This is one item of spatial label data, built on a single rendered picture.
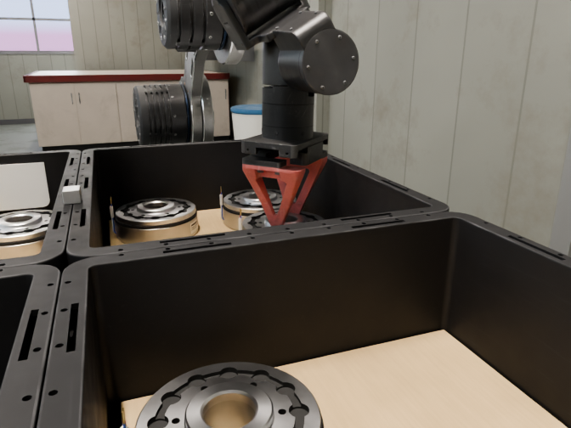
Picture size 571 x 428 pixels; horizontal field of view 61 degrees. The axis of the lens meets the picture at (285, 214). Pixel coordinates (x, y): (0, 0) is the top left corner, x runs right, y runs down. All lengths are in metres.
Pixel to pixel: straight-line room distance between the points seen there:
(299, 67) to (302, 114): 0.09
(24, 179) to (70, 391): 0.53
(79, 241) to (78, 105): 5.54
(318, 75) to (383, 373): 0.25
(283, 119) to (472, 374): 0.30
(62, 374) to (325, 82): 0.33
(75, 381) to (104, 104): 5.70
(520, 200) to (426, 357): 2.05
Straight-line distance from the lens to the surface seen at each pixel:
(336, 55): 0.45
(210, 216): 0.71
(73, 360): 0.23
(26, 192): 0.72
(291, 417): 0.29
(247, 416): 0.30
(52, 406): 0.21
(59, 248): 0.35
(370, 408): 0.35
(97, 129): 5.91
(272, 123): 0.52
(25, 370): 0.23
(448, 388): 0.37
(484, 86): 2.56
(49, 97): 5.89
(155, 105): 1.42
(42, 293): 0.29
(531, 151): 2.37
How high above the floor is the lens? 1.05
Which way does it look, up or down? 18 degrees down
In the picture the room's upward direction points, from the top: straight up
